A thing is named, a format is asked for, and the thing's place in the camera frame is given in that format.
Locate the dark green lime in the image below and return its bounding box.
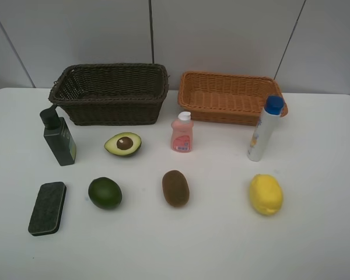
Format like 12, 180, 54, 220
88, 177, 123, 210

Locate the black felt eraser block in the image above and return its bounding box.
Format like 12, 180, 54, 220
28, 181, 67, 236

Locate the white bottle blue cap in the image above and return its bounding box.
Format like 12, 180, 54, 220
247, 96, 285, 162

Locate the pink lotion bottle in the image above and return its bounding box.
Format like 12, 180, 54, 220
171, 111, 194, 153

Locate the halved avocado with pit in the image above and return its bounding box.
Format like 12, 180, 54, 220
104, 132, 142, 157

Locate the yellow lemon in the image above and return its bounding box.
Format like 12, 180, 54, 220
249, 174, 284, 216

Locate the orange wicker basket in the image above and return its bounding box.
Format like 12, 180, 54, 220
178, 71, 283, 126

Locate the dark green pump bottle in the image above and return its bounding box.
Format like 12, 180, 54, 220
40, 104, 76, 166

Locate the dark brown wicker basket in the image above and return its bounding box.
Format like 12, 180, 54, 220
48, 63, 169, 126

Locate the brown kiwi fruit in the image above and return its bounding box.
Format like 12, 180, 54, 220
162, 170, 190, 207

